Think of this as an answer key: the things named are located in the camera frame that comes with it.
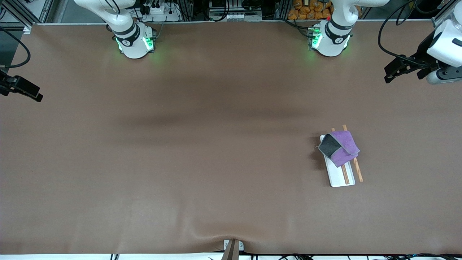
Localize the white power strip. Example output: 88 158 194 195
139 3 181 21

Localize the orange snack bags pile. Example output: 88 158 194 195
288 0 361 20

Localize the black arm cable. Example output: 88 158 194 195
378 0 433 67
0 27 31 69

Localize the aluminium frame profile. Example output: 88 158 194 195
431 0 462 29
0 0 55 35

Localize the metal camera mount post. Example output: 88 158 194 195
221 239 244 260

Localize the grey equipment rack with cables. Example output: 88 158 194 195
208 0 266 21

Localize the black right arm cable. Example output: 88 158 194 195
0 27 31 69

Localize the white rectangular tray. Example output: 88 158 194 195
320 125 363 188

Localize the purple microfibre towel grey edge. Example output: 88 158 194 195
318 131 361 168

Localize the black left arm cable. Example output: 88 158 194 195
378 0 433 67

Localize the brown table mat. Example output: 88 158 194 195
0 20 462 255

